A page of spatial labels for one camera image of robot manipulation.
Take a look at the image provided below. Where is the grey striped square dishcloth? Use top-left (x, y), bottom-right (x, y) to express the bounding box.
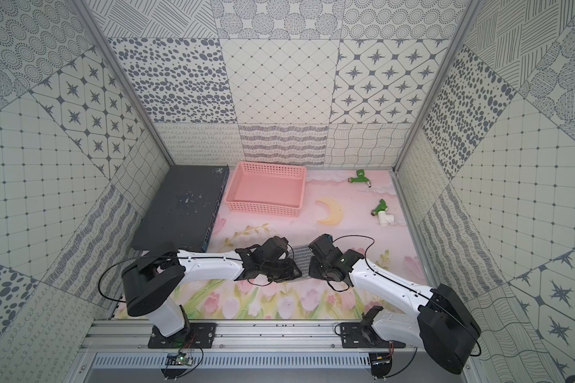
top-left (289, 245), bottom-right (314, 279)

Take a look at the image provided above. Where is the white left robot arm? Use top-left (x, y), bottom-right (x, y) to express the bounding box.
top-left (121, 236), bottom-right (303, 338)

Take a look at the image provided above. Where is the white plastic pipe elbow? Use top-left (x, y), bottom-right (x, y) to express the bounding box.
top-left (377, 211), bottom-right (395, 227)

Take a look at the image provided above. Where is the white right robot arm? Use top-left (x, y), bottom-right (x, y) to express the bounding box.
top-left (308, 234), bottom-right (482, 375)

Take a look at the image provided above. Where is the pink perforated plastic basket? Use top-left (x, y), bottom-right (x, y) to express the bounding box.
top-left (225, 161), bottom-right (307, 217)

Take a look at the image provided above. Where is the green tap with brass thread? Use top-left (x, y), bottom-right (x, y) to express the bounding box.
top-left (371, 199), bottom-right (388, 216)

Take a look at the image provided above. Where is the green tap with silver nozzle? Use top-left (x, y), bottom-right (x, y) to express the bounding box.
top-left (348, 169), bottom-right (372, 188)

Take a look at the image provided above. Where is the small green circuit board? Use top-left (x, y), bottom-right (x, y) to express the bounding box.
top-left (166, 353), bottom-right (194, 368)

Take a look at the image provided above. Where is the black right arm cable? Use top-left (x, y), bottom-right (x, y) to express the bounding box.
top-left (325, 234), bottom-right (482, 357)

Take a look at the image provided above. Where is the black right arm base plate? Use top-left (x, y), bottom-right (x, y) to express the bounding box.
top-left (334, 322), bottom-right (390, 349)

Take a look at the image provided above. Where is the blue network switch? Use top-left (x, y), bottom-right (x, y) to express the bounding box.
top-left (130, 165), bottom-right (229, 252)

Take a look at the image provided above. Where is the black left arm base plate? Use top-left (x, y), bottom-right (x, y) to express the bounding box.
top-left (148, 322), bottom-right (217, 349)

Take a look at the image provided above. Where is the aluminium mounting rail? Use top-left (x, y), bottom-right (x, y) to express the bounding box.
top-left (78, 319), bottom-right (442, 355)

